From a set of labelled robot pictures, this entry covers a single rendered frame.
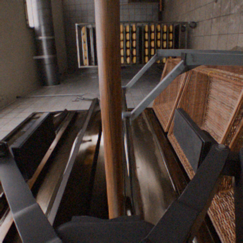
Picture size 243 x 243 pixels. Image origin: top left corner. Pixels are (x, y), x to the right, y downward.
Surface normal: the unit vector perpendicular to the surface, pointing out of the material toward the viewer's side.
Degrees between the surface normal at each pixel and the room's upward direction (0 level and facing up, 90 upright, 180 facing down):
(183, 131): 1
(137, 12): 90
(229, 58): 90
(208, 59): 90
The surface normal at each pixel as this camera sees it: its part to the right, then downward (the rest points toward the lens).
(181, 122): -1.00, 0.04
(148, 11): 0.03, 0.39
